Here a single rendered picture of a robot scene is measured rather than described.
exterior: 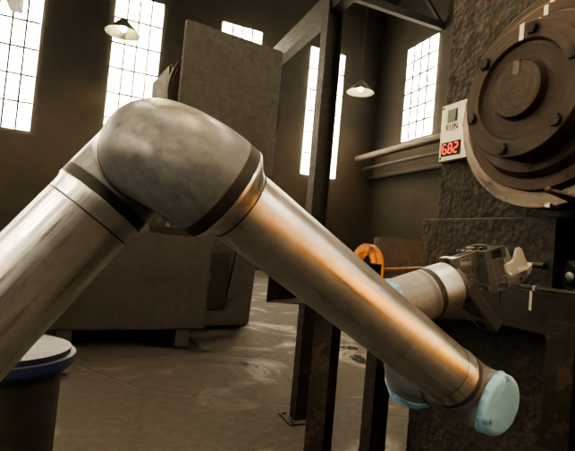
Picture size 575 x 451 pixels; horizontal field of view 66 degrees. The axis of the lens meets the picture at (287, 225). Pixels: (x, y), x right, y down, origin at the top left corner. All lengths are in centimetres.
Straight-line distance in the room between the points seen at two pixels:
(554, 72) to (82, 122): 1033
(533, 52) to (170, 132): 82
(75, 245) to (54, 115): 1043
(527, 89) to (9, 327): 95
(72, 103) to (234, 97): 773
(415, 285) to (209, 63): 293
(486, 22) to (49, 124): 1000
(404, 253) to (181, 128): 348
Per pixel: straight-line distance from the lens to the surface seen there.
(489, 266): 90
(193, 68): 346
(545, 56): 106
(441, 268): 84
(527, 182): 108
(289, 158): 1172
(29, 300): 55
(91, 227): 54
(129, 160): 46
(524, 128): 104
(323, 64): 846
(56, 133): 1087
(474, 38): 159
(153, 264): 304
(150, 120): 46
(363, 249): 161
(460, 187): 146
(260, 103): 362
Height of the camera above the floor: 76
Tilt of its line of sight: 2 degrees up
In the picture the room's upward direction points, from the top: 5 degrees clockwise
